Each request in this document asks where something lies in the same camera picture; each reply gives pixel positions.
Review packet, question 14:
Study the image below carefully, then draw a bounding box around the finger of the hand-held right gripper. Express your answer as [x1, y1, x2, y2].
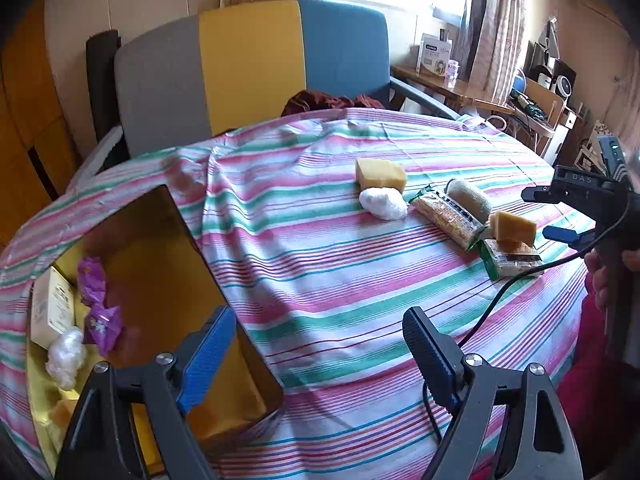
[521, 185, 566, 204]
[542, 225, 596, 248]

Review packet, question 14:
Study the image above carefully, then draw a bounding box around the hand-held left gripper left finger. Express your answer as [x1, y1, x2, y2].
[55, 305, 237, 480]

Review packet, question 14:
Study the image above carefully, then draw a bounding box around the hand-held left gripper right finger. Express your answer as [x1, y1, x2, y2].
[402, 306, 586, 480]

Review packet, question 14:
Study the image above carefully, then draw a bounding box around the yellow sponge block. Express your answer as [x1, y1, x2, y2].
[487, 211, 537, 248]
[355, 157, 407, 193]

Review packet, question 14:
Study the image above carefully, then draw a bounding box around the green-edged snack packet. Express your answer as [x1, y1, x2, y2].
[480, 237, 544, 281]

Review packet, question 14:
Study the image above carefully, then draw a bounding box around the pale sock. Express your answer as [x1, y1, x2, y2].
[446, 178, 493, 223]

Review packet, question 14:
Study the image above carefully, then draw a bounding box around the gold rectangular tin box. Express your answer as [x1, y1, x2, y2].
[25, 185, 285, 480]

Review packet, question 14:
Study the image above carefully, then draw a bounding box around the corn cob packet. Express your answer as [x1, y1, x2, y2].
[409, 185, 486, 252]

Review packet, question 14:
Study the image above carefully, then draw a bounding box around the purple snack packet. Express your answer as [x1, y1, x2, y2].
[82, 304, 123, 353]
[77, 256, 108, 306]

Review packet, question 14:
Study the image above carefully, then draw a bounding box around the white ball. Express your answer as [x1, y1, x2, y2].
[359, 186, 408, 221]
[46, 327, 87, 391]

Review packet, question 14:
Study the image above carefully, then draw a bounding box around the white carton box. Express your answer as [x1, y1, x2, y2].
[30, 265, 76, 351]

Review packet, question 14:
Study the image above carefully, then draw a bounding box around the person's right hand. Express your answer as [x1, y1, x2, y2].
[584, 250, 613, 326]

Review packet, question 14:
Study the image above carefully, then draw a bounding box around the striped pink green tablecloth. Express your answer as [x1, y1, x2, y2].
[0, 107, 596, 480]

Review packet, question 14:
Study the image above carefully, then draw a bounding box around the wooden desk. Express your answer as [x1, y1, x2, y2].
[390, 62, 516, 116]

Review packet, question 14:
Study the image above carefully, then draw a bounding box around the person's red clothing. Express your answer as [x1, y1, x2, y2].
[557, 290, 640, 480]

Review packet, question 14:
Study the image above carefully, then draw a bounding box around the white printed box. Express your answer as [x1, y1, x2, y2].
[417, 32, 453, 78]

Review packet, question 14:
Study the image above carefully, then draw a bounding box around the dark red cloth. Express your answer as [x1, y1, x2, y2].
[281, 90, 386, 118]

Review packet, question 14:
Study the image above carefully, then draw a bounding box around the white foam piece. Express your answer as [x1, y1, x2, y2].
[92, 127, 127, 173]

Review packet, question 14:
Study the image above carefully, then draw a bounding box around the wooden wardrobe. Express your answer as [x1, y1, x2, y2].
[0, 5, 76, 241]

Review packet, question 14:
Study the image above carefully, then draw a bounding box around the black rolled mat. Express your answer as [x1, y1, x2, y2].
[86, 30, 121, 141]

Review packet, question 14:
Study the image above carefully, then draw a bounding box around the grey yellow blue chair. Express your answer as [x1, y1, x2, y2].
[114, 0, 458, 161]

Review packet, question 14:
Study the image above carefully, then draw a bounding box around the black cable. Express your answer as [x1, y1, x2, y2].
[422, 187, 632, 443]

